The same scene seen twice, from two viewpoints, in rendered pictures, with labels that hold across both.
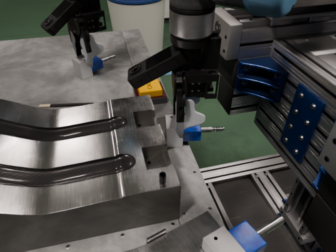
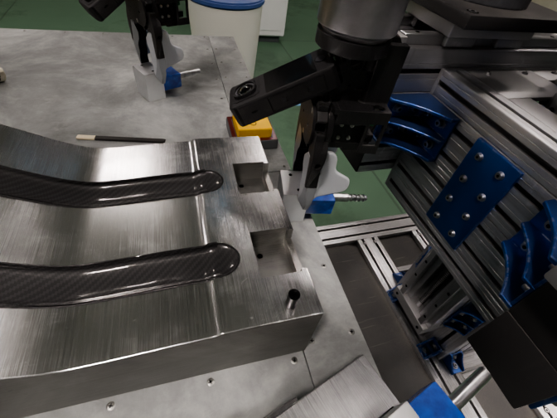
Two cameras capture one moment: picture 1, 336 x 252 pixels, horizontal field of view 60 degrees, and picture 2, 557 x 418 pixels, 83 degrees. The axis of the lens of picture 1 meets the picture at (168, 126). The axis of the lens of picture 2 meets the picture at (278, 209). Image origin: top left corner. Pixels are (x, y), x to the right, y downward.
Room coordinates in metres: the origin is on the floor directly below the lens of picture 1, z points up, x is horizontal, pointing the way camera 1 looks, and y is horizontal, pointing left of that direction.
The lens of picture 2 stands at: (0.17, 0.05, 1.14)
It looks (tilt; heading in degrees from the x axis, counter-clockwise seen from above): 46 degrees down; 351
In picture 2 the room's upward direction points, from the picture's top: 10 degrees clockwise
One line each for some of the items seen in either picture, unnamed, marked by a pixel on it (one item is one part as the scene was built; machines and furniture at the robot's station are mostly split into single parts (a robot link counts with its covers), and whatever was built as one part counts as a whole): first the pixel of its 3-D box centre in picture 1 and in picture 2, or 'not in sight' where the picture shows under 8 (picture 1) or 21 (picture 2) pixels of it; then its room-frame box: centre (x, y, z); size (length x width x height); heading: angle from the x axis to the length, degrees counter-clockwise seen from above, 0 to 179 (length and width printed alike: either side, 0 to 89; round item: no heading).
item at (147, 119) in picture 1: (146, 125); (254, 187); (0.45, 0.04, 0.87); 0.05 x 0.05 x 0.04; 13
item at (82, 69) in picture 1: (96, 62); (171, 76); (0.82, 0.22, 0.83); 0.13 x 0.05 x 0.05; 131
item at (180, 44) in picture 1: (193, 65); (345, 92); (0.49, -0.05, 0.99); 0.09 x 0.08 x 0.12; 94
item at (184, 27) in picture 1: (191, 21); (360, 5); (0.49, -0.04, 1.07); 0.08 x 0.08 x 0.05
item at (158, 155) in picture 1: (157, 163); (275, 260); (0.35, 0.02, 0.87); 0.05 x 0.05 x 0.04; 13
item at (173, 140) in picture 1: (195, 130); (323, 196); (0.49, -0.06, 0.83); 0.13 x 0.05 x 0.05; 94
